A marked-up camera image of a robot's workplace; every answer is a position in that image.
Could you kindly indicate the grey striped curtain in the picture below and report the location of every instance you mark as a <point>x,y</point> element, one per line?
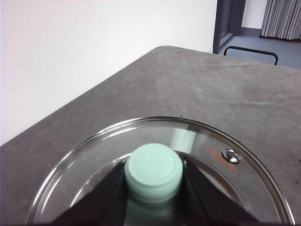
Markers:
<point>282,18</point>

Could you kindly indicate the glass lid with green knob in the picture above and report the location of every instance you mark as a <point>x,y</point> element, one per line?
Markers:
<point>152,169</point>

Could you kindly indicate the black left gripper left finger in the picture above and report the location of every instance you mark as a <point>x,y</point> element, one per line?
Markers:
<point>103,204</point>

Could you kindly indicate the black metal tube frame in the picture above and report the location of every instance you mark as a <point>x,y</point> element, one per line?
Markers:
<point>249,50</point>

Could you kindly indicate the dark grey door frame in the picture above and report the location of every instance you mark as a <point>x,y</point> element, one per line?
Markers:
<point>222,23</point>

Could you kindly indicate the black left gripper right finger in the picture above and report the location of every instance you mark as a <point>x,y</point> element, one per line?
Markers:
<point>207,207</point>

